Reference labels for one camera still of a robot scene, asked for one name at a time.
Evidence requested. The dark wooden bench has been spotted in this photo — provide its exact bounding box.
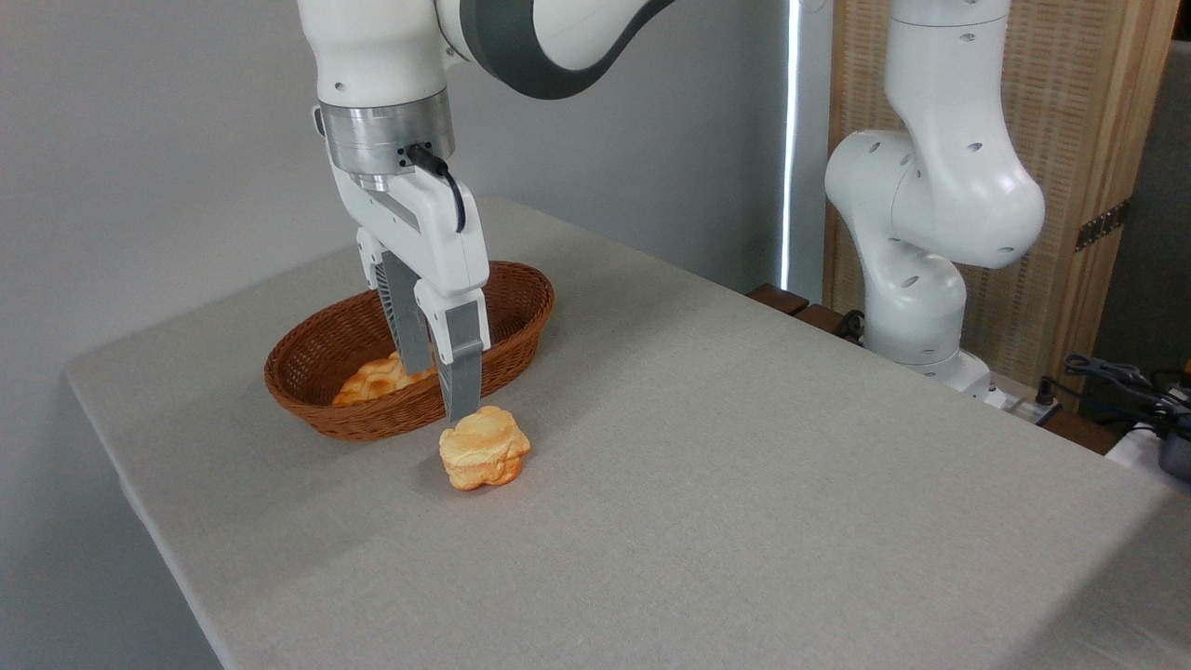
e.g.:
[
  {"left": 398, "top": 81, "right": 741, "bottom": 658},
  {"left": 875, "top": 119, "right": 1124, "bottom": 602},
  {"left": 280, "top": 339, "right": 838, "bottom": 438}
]
[{"left": 746, "top": 283, "right": 868, "bottom": 347}]

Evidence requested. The bundle of black cables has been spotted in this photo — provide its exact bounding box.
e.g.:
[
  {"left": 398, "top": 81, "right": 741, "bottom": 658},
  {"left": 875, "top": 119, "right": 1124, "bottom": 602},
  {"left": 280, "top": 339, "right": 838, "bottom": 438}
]
[{"left": 1035, "top": 352, "right": 1191, "bottom": 438}]

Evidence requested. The round golden bread roll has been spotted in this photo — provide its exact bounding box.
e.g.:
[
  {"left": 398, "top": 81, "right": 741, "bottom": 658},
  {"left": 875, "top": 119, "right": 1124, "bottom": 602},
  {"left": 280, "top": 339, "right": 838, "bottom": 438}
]
[{"left": 438, "top": 405, "right": 532, "bottom": 492}]

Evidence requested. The brown woven wicker basket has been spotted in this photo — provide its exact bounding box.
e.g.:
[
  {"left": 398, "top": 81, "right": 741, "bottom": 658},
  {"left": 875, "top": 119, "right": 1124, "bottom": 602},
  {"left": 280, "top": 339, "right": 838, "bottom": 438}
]
[{"left": 264, "top": 261, "right": 556, "bottom": 443}]

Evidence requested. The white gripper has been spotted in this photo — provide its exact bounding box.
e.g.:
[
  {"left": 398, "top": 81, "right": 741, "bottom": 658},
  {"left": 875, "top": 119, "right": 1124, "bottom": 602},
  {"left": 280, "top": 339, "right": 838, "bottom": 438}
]
[{"left": 330, "top": 164, "right": 492, "bottom": 425}]

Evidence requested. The flat orange glazed bread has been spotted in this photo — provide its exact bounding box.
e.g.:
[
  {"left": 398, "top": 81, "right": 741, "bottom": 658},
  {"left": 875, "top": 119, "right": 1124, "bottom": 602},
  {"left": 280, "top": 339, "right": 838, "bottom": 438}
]
[{"left": 332, "top": 350, "right": 439, "bottom": 408}]

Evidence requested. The rattan and wood folding screen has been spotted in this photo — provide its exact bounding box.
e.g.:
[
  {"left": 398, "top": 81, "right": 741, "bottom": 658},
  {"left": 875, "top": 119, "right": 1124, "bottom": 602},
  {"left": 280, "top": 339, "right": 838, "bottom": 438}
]
[{"left": 823, "top": 0, "right": 1182, "bottom": 412}]

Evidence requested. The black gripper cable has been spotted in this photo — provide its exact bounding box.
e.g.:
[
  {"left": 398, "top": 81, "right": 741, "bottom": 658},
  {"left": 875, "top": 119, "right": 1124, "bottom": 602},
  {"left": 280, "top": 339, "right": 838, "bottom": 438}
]
[{"left": 407, "top": 143, "right": 468, "bottom": 235}]

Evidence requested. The metal screen hinge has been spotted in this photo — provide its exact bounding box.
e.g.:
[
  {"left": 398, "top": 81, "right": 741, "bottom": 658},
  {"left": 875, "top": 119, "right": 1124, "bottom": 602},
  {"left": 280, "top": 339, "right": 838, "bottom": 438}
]
[{"left": 1074, "top": 197, "right": 1132, "bottom": 253}]

